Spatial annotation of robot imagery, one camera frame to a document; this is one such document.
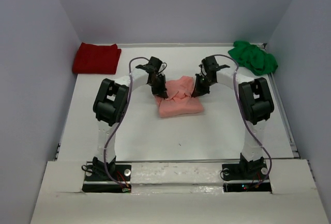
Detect pink t shirt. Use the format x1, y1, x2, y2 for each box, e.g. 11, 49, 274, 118
155, 76, 204, 118

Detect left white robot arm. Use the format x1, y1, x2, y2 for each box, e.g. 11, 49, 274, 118
93, 56, 168, 176

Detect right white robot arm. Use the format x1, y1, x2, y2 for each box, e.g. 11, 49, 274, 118
192, 55, 275, 184

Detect crumpled green t shirt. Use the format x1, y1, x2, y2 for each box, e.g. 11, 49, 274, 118
228, 41, 278, 76

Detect folded red t shirt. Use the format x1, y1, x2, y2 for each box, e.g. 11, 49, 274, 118
72, 42, 122, 74

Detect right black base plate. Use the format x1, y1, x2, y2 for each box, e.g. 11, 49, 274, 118
220, 163, 272, 193

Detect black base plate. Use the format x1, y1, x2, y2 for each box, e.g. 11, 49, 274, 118
220, 163, 272, 193
81, 164, 132, 193

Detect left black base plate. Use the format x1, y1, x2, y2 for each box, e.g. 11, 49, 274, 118
81, 164, 132, 193

